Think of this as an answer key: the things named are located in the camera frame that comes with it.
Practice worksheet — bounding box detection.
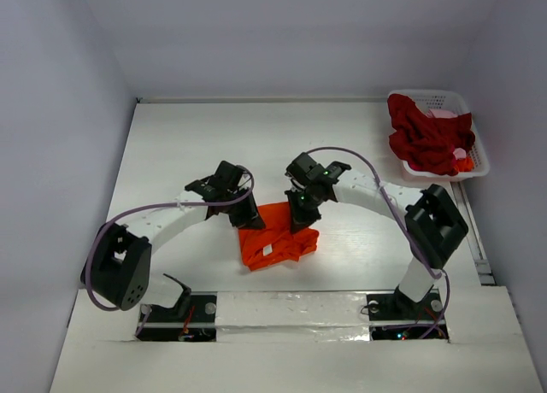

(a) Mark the orange t-shirt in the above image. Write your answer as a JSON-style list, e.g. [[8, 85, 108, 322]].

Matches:
[[238, 202, 320, 271]]

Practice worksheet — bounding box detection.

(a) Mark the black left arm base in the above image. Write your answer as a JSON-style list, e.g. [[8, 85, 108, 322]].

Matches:
[[136, 292, 217, 343]]

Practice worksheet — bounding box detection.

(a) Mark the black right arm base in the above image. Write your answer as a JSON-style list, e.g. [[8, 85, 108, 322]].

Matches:
[[360, 290, 449, 341]]

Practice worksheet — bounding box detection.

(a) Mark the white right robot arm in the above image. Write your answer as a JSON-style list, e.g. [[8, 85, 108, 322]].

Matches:
[[285, 152, 469, 321]]

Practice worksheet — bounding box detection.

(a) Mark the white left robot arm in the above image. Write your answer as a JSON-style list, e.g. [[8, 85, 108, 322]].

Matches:
[[80, 161, 266, 312]]

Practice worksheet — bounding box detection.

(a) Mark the dark red t-shirt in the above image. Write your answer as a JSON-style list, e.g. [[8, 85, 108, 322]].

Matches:
[[387, 94, 475, 176]]

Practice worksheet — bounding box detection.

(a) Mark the pink garment in basket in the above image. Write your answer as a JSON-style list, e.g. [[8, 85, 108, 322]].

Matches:
[[426, 109, 457, 119]]

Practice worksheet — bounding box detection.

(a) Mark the orange-red garment in basket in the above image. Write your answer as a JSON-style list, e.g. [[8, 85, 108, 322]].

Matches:
[[455, 156, 474, 173]]

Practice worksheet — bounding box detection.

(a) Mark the white plastic basket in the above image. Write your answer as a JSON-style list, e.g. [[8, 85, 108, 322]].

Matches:
[[388, 89, 490, 182]]

